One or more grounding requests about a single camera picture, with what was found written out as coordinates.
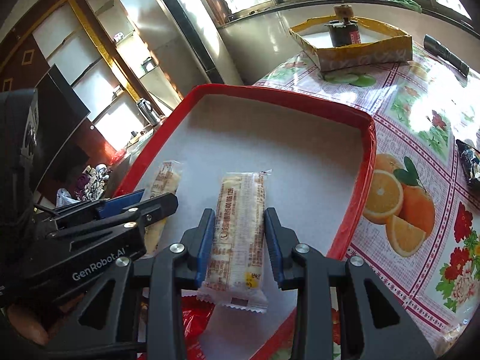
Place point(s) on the fruit flower patterned tablecloth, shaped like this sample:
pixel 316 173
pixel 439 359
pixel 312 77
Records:
pixel 422 109

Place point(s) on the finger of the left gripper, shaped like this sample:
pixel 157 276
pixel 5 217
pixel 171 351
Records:
pixel 70 232
pixel 101 208

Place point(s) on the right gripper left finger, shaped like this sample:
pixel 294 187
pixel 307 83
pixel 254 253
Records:
pixel 136 307

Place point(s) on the long rice cracker packet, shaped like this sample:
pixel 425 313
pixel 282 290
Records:
pixel 235 273

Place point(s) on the red rimmed white tray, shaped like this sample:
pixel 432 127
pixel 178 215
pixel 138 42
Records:
pixel 318 156

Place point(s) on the yellow cardboard box lid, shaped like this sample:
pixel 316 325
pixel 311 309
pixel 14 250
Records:
pixel 379 42

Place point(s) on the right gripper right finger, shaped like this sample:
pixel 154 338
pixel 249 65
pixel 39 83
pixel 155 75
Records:
pixel 372 323

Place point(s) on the black flashlight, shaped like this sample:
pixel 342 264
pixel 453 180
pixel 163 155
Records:
pixel 436 48

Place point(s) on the white tower air conditioner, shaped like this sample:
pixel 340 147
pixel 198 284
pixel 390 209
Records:
pixel 197 30

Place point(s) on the dark jar with cork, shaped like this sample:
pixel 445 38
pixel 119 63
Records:
pixel 343 30

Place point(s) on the black small snack packet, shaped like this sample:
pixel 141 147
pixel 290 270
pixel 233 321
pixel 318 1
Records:
pixel 469 161

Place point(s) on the red chip bag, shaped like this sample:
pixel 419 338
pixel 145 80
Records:
pixel 196 315

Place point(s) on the steel electric kettle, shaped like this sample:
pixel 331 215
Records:
pixel 148 111

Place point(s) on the green cloth on sill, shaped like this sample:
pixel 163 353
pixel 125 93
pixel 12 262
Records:
pixel 409 4

